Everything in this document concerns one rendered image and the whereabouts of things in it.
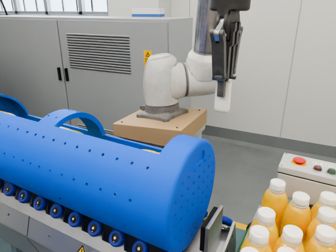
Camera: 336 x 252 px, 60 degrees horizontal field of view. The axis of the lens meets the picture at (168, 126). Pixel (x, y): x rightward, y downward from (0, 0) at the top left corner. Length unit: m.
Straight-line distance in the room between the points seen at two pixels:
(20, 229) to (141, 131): 0.55
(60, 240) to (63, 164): 0.28
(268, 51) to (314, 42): 0.43
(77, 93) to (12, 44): 0.87
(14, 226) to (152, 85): 0.72
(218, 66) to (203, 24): 0.66
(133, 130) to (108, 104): 1.46
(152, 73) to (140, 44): 1.13
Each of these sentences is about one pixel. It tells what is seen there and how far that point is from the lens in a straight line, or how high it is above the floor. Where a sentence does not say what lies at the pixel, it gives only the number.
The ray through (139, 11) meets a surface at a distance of 2.53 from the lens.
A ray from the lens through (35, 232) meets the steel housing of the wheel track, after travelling 1.06.
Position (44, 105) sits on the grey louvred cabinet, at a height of 0.60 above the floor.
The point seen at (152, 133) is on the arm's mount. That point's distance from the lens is 1.19.
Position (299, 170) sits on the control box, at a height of 1.10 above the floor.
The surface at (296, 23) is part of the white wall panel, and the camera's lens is 3.30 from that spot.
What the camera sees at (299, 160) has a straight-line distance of 0.93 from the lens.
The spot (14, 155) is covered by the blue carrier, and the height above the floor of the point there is 1.14.
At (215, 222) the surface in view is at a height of 1.04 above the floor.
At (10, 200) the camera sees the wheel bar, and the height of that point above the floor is 0.93.
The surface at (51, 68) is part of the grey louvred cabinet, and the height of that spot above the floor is 0.99.
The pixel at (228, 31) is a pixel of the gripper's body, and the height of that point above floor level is 1.48.
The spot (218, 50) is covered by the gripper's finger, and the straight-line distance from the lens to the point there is 0.56.
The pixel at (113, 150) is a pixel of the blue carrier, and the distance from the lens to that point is 0.71.
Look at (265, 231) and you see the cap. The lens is 0.67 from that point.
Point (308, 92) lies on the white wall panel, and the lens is 3.39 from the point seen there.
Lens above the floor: 1.52
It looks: 22 degrees down
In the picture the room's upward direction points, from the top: straight up
